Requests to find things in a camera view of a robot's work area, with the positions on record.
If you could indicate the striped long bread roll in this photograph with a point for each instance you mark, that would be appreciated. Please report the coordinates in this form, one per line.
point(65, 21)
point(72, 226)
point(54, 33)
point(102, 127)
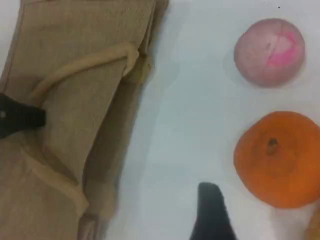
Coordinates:
point(315, 231)

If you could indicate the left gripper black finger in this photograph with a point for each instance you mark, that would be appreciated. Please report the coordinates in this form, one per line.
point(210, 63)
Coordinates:
point(20, 116)

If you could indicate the brown jute tote bag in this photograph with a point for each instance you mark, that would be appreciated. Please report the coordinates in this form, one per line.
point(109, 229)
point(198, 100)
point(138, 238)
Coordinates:
point(75, 105)

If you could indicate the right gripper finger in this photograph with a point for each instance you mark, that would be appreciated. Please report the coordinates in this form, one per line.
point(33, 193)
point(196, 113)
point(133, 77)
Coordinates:
point(211, 215)

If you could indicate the pink toy peach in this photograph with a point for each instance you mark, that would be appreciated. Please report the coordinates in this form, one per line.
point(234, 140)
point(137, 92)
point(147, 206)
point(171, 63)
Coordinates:
point(267, 57)

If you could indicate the orange toy fruit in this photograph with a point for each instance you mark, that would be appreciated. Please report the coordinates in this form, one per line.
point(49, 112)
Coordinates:
point(280, 170)

